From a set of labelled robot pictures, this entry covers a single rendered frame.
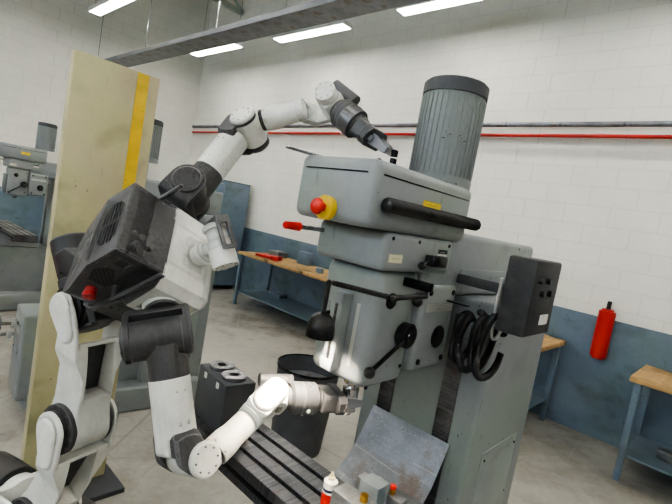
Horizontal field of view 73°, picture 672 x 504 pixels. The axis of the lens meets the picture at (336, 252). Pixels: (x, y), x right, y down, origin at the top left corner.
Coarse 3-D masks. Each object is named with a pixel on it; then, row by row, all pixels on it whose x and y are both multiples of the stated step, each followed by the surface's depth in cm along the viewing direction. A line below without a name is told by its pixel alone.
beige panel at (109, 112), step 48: (96, 96) 224; (144, 96) 240; (96, 144) 228; (144, 144) 245; (96, 192) 232; (48, 240) 224; (48, 288) 224; (48, 336) 228; (96, 336) 245; (48, 384) 232; (96, 480) 257
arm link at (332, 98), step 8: (336, 80) 135; (320, 88) 130; (328, 88) 129; (336, 88) 134; (344, 88) 133; (320, 96) 129; (328, 96) 128; (336, 96) 131; (344, 96) 133; (352, 96) 132; (320, 104) 132; (328, 104) 131; (336, 104) 131; (344, 104) 129; (328, 112) 132; (336, 112) 129
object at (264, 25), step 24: (336, 0) 393; (360, 0) 385; (384, 0) 377; (408, 0) 370; (216, 24) 552; (240, 24) 491; (264, 24) 474; (288, 24) 463; (312, 24) 452; (144, 48) 653; (168, 48) 617; (192, 48) 598
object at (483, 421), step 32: (512, 352) 154; (384, 384) 167; (416, 384) 158; (448, 384) 150; (480, 384) 143; (512, 384) 160; (416, 416) 158; (448, 416) 149; (480, 416) 144; (512, 416) 167; (448, 448) 149; (480, 448) 150; (512, 448) 172; (448, 480) 148; (480, 480) 154; (512, 480) 182
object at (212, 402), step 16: (208, 368) 169; (224, 368) 168; (208, 384) 166; (224, 384) 157; (240, 384) 160; (208, 400) 165; (224, 400) 156; (240, 400) 161; (208, 416) 164; (224, 416) 158
